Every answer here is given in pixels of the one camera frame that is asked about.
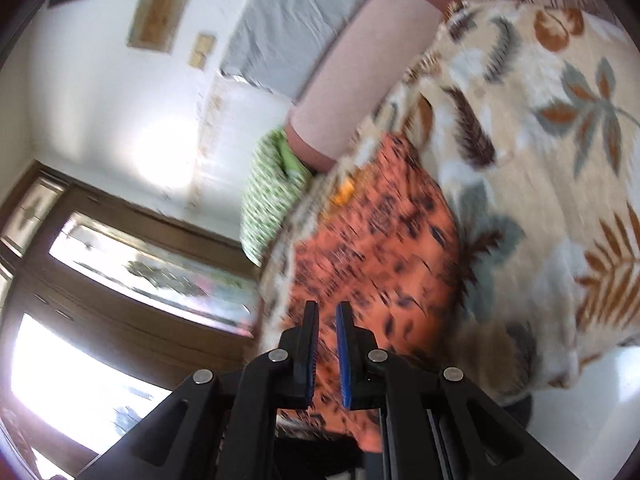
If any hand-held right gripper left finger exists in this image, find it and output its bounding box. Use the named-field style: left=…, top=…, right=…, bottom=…
left=75, top=300, right=321, bottom=480

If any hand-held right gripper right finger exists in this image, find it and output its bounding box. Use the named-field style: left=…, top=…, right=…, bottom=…
left=335, top=301, right=571, bottom=480

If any orange black floral garment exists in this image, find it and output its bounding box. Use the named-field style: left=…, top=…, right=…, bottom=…
left=272, top=132, right=468, bottom=453

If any green checked pillow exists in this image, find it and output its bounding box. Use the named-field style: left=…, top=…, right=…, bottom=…
left=239, top=127, right=313, bottom=267

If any wooden stained glass door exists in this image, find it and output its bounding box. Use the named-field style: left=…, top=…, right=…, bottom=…
left=0, top=160, right=266, bottom=480

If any leaf print blanket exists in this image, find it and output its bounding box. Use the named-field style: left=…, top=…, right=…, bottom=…
left=255, top=0, right=640, bottom=406

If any pink bolster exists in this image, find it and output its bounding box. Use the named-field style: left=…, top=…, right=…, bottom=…
left=285, top=0, right=458, bottom=171

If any grey pillow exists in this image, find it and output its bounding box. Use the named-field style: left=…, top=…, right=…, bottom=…
left=220, top=0, right=401, bottom=103

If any wall panel cover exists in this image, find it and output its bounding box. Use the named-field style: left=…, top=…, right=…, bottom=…
left=126, top=0, right=192, bottom=54

